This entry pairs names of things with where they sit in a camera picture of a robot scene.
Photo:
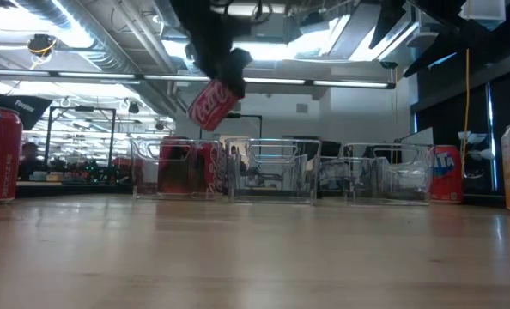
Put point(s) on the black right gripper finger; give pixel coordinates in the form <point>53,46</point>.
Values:
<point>388,15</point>
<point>437,47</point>

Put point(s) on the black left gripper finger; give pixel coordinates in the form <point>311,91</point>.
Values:
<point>239,70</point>

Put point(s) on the red Fanta can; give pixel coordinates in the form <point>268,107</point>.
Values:
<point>1,159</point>
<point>447,180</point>

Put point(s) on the grey ceiling air unit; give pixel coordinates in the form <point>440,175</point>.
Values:
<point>276,28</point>

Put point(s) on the black hanging spotlight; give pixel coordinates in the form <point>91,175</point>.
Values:
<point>133,107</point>
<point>160,125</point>

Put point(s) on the clear plastic bin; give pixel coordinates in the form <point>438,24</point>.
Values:
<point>145,184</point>
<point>409,189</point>
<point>272,189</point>

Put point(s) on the red background machine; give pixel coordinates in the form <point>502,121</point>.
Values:
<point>122,164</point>

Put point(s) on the black softbox light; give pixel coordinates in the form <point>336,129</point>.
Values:
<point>23,109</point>

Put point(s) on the beige small box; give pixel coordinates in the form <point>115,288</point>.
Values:
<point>54,176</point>

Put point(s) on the person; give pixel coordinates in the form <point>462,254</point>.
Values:
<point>29,161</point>

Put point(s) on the pale teal small box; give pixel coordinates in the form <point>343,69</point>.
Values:
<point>37,176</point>

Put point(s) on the long ceiling light rail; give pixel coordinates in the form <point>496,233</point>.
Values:
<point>281,80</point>

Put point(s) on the shiny rectangular metal duct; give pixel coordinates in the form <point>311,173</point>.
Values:
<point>349,38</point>

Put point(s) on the wide black frame rig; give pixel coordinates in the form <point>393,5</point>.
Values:
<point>246,116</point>

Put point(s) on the grey wall vent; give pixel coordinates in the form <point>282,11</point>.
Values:
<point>302,108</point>

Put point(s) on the long spiral metal duct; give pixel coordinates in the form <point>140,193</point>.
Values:
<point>105,47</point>

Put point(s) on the tall black frame rig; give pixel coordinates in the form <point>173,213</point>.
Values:
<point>83,109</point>

